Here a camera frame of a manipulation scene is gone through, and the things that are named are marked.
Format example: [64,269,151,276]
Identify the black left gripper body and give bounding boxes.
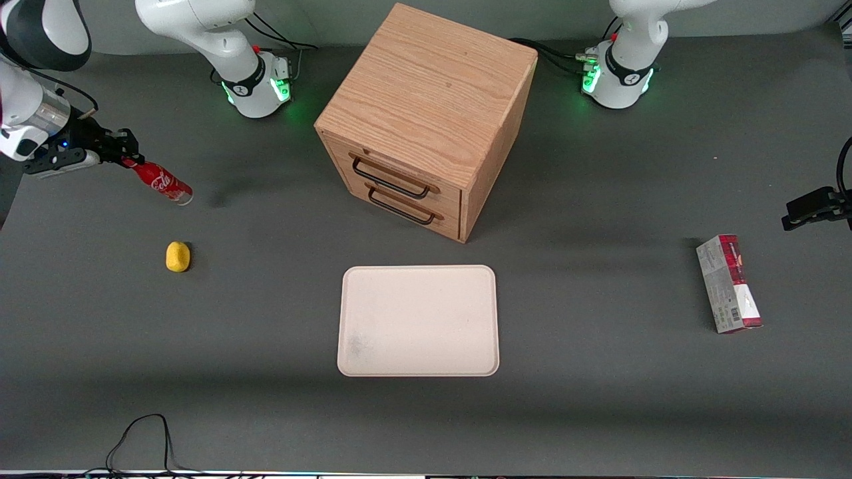
[829,188,852,231]

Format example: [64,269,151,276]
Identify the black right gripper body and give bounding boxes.
[25,118,118,174]

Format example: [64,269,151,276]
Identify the red coke bottle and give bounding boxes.
[122,158,194,206]

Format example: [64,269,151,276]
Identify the beige rectangular tray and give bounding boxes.
[337,265,501,378]

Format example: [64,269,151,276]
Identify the grey and red carton box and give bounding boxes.
[696,234,763,334]

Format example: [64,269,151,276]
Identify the yellow lemon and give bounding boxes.
[166,241,192,273]

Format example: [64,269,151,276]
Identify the wooden drawer cabinet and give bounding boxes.
[314,3,538,244]

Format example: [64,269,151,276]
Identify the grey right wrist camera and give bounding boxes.
[23,150,102,180]

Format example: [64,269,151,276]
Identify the black left arm wrist cable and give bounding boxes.
[836,136,852,200]

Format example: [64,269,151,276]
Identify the black arm wrist cable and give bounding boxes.
[836,136,852,200]
[0,52,100,122]

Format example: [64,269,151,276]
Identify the black right arm wrist cable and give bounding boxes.
[0,52,100,122]

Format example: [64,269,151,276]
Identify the black right arm base cable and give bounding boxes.
[250,12,318,86]

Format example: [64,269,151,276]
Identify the black arm base cable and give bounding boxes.
[509,16,623,75]
[250,12,318,86]

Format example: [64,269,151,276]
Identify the black metal drawer handle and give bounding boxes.
[367,186,437,226]
[351,155,432,200]

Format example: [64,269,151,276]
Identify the thin black looped table cable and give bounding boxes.
[85,413,214,477]

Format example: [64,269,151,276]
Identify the black left arm base cable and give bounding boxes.
[509,16,623,75]

